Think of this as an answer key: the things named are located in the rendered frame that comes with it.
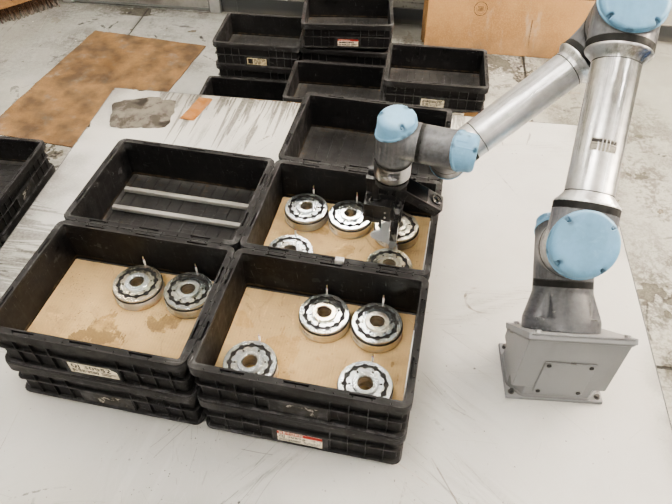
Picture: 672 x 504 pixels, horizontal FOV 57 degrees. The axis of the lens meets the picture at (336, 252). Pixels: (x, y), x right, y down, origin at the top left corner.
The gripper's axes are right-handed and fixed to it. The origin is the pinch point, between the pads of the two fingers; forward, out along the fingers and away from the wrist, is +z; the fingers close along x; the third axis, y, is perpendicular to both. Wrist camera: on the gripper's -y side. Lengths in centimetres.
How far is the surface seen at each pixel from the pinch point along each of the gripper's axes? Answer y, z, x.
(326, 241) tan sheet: 15.6, 2.1, 2.5
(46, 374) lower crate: 62, 0, 47
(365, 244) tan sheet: 6.6, 2.1, 1.6
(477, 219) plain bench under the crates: -19.9, 17.8, -25.1
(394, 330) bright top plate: -3.4, -3.3, 26.0
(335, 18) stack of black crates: 50, 53, -169
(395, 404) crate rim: -5.9, -12.6, 45.5
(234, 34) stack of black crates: 100, 65, -165
